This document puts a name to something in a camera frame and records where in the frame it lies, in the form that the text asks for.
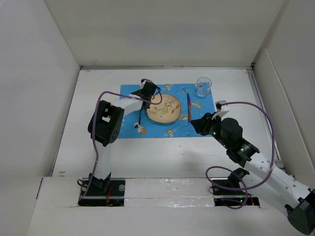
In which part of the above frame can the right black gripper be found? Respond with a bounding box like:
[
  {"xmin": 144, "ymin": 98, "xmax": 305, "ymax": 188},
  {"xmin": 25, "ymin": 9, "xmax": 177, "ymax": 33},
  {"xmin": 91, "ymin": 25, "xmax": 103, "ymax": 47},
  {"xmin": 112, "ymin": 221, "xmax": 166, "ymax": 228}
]
[{"xmin": 190, "ymin": 111, "xmax": 230, "ymax": 149}]

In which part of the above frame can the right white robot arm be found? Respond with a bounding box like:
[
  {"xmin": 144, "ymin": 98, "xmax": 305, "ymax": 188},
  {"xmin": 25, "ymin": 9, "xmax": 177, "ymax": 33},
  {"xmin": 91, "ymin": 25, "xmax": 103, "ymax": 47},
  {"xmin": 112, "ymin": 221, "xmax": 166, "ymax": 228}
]
[{"xmin": 191, "ymin": 113, "xmax": 315, "ymax": 235}]

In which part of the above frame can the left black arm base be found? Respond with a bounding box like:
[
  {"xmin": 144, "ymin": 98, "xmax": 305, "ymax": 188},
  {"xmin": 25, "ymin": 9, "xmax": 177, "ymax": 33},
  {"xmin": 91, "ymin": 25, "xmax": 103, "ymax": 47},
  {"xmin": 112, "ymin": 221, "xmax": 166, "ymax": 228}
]
[{"xmin": 77, "ymin": 178, "xmax": 126, "ymax": 207}]

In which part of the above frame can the iridescent knife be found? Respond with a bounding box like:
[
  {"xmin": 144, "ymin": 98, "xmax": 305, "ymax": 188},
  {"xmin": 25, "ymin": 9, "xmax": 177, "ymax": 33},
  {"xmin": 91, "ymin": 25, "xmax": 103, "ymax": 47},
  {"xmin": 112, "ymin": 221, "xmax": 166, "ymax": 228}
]
[{"xmin": 183, "ymin": 87, "xmax": 192, "ymax": 124}]

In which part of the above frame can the clear plastic cup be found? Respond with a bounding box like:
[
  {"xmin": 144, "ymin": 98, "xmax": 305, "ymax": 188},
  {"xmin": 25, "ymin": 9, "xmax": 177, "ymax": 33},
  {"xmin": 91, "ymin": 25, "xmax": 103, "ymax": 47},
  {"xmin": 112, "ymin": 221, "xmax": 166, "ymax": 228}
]
[{"xmin": 196, "ymin": 77, "xmax": 212, "ymax": 97}]

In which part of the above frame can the beige floral plate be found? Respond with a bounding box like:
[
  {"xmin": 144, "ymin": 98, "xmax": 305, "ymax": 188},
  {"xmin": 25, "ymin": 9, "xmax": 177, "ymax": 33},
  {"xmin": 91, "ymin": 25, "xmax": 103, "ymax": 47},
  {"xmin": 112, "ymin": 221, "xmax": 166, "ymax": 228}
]
[{"xmin": 147, "ymin": 94, "xmax": 181, "ymax": 124}]

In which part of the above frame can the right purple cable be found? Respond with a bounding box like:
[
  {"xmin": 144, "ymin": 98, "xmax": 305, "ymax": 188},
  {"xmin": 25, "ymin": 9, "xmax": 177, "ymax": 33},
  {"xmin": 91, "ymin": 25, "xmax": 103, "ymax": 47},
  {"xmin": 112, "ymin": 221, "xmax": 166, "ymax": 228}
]
[{"xmin": 205, "ymin": 101, "xmax": 276, "ymax": 209}]

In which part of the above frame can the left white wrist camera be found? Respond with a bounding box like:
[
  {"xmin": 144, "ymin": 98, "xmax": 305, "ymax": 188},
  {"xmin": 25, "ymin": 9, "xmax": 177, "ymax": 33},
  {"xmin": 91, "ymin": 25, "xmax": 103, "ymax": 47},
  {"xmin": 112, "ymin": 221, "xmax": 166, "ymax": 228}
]
[{"xmin": 140, "ymin": 79, "xmax": 146, "ymax": 88}]

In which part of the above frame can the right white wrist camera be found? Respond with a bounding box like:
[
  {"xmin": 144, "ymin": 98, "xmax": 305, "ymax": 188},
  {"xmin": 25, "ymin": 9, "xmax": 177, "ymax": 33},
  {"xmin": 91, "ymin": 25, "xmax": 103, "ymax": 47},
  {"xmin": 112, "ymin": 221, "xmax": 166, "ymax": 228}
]
[{"xmin": 212, "ymin": 100, "xmax": 229, "ymax": 119}]

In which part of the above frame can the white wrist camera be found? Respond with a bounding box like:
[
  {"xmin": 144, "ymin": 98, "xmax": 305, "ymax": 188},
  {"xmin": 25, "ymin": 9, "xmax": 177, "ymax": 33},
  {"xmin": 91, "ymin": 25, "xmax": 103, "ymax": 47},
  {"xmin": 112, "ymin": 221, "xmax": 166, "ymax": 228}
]
[
  {"xmin": 212, "ymin": 100, "xmax": 229, "ymax": 119},
  {"xmin": 140, "ymin": 79, "xmax": 146, "ymax": 88}
]

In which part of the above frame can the blue patterned cloth placemat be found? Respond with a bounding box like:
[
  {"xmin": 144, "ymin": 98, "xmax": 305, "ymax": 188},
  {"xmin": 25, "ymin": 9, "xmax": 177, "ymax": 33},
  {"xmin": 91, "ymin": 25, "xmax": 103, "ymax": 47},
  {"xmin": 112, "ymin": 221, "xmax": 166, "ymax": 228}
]
[{"xmin": 119, "ymin": 84, "xmax": 215, "ymax": 139}]

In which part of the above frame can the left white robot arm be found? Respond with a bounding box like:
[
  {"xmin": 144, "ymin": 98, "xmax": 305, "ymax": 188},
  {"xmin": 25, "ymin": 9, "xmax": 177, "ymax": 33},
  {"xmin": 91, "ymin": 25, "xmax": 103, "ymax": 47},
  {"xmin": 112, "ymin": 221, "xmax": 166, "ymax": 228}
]
[{"xmin": 87, "ymin": 79, "xmax": 158, "ymax": 195}]

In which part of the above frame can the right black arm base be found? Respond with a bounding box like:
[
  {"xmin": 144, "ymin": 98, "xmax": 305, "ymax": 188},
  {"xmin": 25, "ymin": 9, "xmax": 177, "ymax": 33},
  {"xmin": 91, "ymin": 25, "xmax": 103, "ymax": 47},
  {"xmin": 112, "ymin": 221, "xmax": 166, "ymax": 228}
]
[{"xmin": 208, "ymin": 173, "xmax": 260, "ymax": 208}]

